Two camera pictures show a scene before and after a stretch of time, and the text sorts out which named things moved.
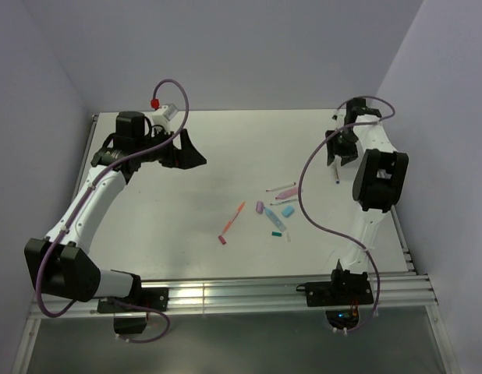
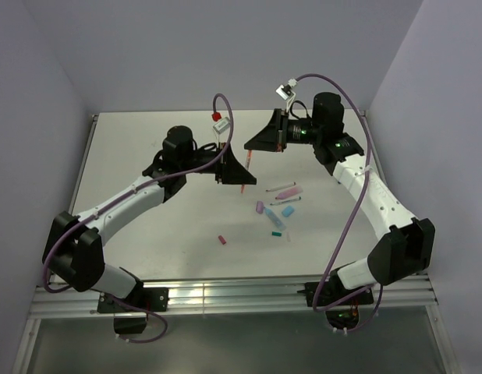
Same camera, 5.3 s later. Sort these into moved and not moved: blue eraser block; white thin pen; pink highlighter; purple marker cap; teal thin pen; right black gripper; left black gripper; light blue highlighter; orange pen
Moved: right black gripper; orange pen; left black gripper
Not moved: light blue highlighter; purple marker cap; pink highlighter; teal thin pen; white thin pen; blue eraser block
